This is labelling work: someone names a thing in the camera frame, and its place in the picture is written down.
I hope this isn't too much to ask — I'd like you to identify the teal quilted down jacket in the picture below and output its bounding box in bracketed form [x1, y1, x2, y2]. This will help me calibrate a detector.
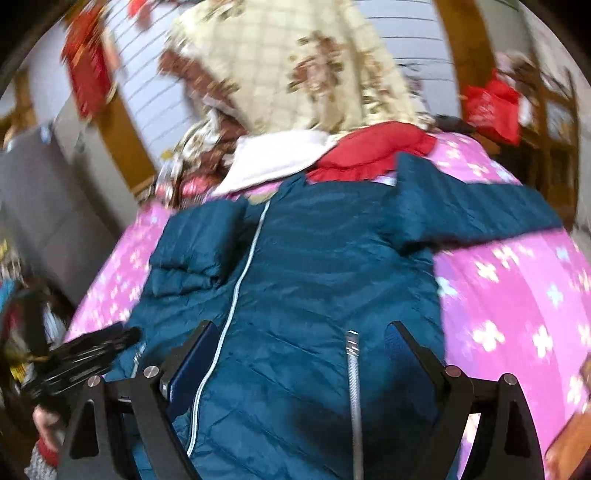
[109, 154, 561, 479]

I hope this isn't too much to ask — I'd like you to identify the person's left hand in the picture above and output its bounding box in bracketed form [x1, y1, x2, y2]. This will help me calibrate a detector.
[32, 406, 66, 453]

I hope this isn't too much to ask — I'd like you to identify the orange pouch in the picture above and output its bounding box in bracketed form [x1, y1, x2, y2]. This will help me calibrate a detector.
[545, 404, 591, 480]

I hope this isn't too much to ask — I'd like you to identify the grey wardrobe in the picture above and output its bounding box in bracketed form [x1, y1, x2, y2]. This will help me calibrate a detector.
[1, 123, 116, 305]

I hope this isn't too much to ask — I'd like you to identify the brown floral bedding pile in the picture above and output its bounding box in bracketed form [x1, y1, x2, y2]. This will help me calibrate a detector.
[153, 109, 247, 209]

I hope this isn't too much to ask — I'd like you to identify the white pillow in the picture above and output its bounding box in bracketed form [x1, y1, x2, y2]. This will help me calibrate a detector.
[212, 129, 338, 197]

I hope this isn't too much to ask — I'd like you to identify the wooden chair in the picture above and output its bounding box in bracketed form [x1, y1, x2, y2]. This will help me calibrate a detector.
[497, 52, 580, 231]

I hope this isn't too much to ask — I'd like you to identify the red pillow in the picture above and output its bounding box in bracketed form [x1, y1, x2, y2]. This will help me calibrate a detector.
[307, 121, 437, 183]

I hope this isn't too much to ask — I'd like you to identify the red shopping bag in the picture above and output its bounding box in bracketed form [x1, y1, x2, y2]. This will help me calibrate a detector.
[464, 69, 521, 146]

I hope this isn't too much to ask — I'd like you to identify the cream floral quilt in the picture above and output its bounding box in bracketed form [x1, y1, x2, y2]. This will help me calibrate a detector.
[159, 1, 427, 134]

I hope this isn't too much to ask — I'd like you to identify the red wall hanging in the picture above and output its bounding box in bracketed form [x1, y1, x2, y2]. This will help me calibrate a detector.
[60, 1, 116, 120]

